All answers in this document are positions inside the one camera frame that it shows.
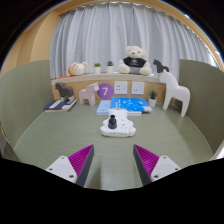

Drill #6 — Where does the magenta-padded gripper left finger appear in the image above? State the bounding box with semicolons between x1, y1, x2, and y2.
45;144;95;188

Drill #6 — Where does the grey curtain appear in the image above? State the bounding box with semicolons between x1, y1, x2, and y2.
49;1;214;80

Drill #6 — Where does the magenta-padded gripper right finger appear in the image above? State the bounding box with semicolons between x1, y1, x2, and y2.
133;144;183;186

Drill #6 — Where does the purple round number sign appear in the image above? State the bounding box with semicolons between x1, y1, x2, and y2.
96;82;115;100

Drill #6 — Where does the light blue book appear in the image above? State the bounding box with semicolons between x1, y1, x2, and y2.
96;99;143;117

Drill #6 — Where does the green partition panel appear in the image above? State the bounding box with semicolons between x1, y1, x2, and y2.
178;59;224;154
0;59;56;149

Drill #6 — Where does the white wall socket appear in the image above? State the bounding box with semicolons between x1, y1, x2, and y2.
130;81;146;96
113;80;129;96

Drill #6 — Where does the cream teddy bear black shirt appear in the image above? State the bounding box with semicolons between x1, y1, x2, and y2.
117;45;153;77

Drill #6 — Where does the black horse figurine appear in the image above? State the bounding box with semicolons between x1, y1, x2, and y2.
152;58;170;74

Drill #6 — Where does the wooden shelf ledge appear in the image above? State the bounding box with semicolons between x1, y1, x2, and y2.
50;72;167;85

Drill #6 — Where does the grey horse figurine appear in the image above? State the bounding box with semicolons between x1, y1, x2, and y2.
54;82;76;103

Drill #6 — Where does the small plant in white pot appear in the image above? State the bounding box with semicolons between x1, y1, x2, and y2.
105;60;115;75
93;62;102;75
147;89;159;108

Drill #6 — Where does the black charger block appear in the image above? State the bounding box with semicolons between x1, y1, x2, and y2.
107;114;119;130

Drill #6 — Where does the large white horse figurine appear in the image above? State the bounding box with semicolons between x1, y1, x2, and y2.
159;69;191;118

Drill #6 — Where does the pink horse figurine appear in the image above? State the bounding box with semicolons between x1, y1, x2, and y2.
78;82;100;107

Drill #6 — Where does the white bear-shaped power strip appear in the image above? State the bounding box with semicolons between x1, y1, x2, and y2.
99;108;137;138

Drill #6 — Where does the orange and cream plush toy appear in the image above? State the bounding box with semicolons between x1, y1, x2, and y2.
68;61;89;77

